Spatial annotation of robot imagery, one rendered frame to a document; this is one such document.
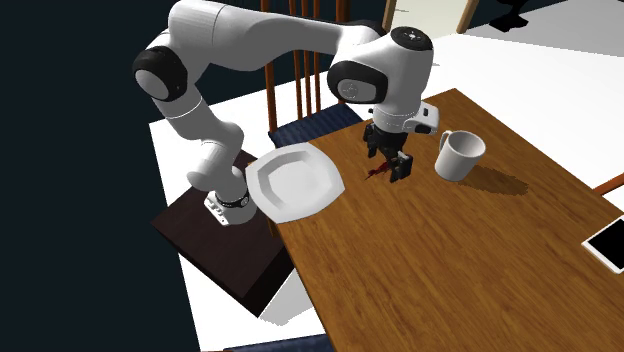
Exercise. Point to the wooden chair blue cushion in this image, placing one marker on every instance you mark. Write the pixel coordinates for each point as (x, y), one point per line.
(312, 124)

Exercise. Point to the white square plate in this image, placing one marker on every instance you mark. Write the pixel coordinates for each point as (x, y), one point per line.
(292, 183)

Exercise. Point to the small dark red pen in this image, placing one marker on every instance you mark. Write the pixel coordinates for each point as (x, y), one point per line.
(376, 172)

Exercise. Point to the dark robot stand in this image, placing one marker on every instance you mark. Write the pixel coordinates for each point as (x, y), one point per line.
(219, 253)

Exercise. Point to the brown wooden table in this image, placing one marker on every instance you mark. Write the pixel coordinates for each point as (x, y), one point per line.
(438, 263)

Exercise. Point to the white tablet black screen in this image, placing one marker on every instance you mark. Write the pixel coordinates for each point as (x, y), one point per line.
(609, 244)

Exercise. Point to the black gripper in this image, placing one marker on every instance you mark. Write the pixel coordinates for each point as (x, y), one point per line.
(387, 139)

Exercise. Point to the white mug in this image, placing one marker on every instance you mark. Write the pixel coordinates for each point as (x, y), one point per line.
(456, 158)

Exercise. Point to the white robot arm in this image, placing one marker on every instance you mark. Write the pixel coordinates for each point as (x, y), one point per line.
(273, 41)

